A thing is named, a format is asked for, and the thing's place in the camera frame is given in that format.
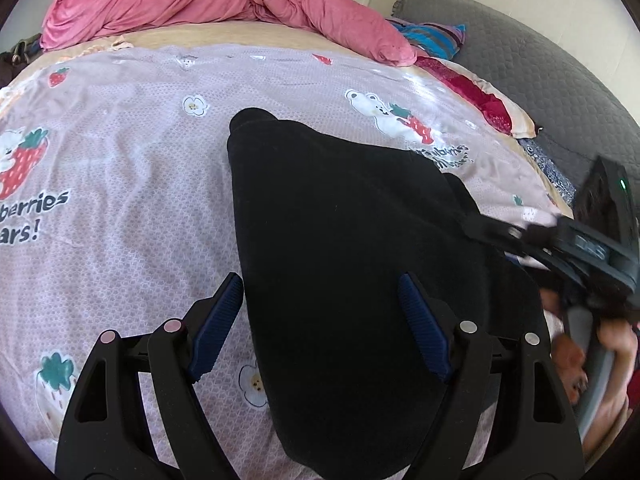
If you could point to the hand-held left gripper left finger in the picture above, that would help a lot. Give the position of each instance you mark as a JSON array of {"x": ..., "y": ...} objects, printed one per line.
[{"x": 216, "y": 327}]

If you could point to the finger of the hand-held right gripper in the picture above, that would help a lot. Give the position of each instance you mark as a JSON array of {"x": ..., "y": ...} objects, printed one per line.
[
  {"x": 555, "y": 266},
  {"x": 505, "y": 232}
]

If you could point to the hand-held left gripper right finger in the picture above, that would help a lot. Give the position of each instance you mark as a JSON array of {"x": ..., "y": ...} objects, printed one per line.
[{"x": 425, "y": 330}]

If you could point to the black and orange garment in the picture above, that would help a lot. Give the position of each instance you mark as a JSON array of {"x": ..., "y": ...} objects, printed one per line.
[{"x": 350, "y": 260}]

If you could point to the dark clothes pile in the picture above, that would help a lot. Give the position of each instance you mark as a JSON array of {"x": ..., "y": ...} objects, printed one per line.
[{"x": 20, "y": 55}]

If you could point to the person's right hand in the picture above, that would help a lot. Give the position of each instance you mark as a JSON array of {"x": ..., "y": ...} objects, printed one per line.
[{"x": 570, "y": 360}]

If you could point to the blue floral cloth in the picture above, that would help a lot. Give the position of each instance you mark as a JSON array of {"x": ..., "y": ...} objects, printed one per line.
[{"x": 547, "y": 167}]

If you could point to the lilac strawberry print bed sheet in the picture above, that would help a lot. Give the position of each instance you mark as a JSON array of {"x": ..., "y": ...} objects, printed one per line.
[{"x": 125, "y": 240}]

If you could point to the red patterned cloth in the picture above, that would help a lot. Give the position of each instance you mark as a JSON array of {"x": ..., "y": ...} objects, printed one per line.
[{"x": 475, "y": 92}]

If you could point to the grey quilted mat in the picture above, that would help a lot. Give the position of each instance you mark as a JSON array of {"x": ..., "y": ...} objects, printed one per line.
[{"x": 540, "y": 70}]

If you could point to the blue striped cloth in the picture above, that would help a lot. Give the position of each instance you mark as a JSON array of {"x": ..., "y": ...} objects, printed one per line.
[{"x": 432, "y": 37}]

